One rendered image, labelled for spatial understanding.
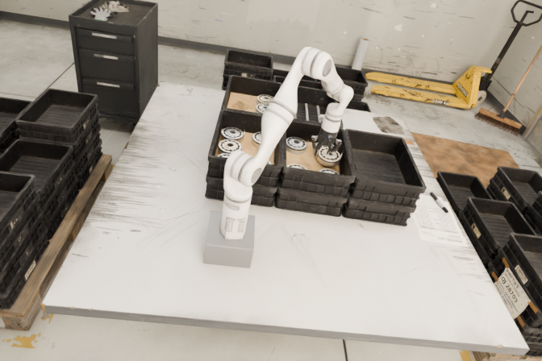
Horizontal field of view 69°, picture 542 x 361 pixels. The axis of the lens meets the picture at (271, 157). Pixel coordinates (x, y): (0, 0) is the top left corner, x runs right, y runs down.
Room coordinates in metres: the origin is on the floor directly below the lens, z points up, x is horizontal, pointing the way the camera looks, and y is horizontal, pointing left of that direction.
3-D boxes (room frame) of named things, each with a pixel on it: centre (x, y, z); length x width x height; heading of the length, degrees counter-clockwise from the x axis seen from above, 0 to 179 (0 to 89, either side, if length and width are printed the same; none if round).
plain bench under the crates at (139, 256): (1.53, -0.11, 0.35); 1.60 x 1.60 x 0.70; 7
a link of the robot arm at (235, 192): (1.01, 0.09, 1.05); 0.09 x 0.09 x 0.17; 62
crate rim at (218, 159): (1.45, 0.11, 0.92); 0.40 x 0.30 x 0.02; 5
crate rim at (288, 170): (1.47, -0.19, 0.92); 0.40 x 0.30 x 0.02; 5
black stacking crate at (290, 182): (1.47, -0.19, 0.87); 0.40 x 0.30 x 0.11; 5
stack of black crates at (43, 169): (1.48, 1.20, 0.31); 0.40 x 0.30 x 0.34; 7
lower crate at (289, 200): (1.47, -0.19, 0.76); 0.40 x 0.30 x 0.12; 5
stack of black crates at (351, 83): (3.24, -0.46, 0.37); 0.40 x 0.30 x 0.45; 97
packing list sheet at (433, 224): (1.43, -0.80, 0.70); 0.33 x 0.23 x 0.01; 7
